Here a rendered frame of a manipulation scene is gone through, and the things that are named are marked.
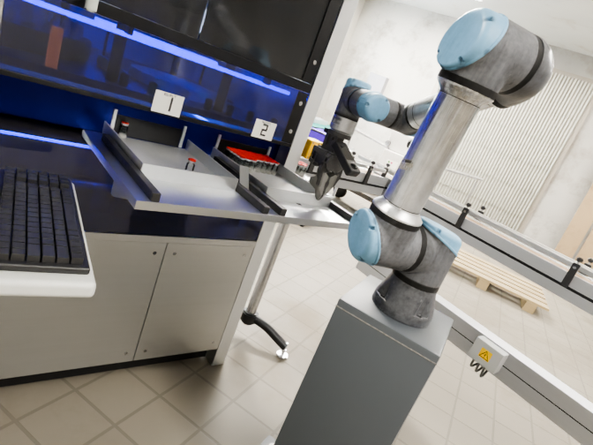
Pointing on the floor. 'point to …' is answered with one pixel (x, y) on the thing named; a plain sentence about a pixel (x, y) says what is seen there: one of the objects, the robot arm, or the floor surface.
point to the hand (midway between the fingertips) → (320, 197)
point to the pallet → (532, 299)
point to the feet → (266, 331)
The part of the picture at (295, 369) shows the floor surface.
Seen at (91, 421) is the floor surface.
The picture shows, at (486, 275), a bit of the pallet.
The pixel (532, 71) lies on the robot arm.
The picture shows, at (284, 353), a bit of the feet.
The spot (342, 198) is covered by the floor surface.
